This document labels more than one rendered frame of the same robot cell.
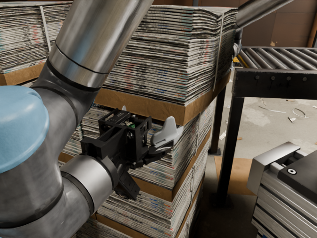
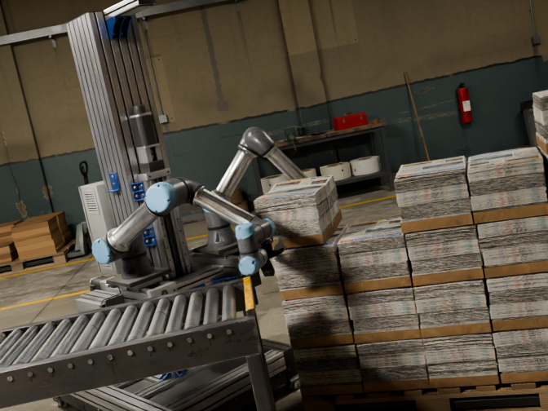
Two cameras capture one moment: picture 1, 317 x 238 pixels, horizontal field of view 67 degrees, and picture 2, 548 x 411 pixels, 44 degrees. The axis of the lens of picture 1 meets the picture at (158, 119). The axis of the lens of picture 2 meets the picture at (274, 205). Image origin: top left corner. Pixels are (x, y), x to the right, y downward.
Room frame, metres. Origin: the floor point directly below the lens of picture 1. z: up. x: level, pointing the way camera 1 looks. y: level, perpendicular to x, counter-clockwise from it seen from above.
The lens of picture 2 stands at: (3.67, -0.59, 1.48)
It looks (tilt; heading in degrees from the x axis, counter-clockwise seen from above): 9 degrees down; 171
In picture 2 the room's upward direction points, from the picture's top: 11 degrees counter-clockwise
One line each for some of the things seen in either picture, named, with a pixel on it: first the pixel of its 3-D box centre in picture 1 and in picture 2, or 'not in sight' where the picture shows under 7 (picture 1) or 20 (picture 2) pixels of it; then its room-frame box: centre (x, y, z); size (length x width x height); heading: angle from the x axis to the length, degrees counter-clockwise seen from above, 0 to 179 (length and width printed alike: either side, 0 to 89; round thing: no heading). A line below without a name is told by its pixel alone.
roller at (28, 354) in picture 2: not in sight; (34, 347); (1.19, -1.17, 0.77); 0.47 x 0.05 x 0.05; 173
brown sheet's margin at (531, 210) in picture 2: not in sight; (509, 203); (1.07, 0.79, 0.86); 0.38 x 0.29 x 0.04; 153
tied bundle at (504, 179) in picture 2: not in sight; (506, 183); (1.07, 0.78, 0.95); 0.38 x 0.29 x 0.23; 153
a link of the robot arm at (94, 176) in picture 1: (82, 182); not in sight; (0.25, 0.11, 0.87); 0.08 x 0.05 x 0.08; 63
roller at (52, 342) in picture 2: not in sight; (52, 344); (1.20, -1.11, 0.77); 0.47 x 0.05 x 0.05; 173
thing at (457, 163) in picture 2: (8, 4); (430, 166); (0.94, 0.53, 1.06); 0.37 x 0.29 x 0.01; 154
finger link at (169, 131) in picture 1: (169, 130); not in sight; (0.39, -0.02, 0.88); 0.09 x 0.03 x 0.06; 127
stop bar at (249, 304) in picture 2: (229, 53); (249, 293); (1.30, -0.38, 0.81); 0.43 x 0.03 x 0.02; 173
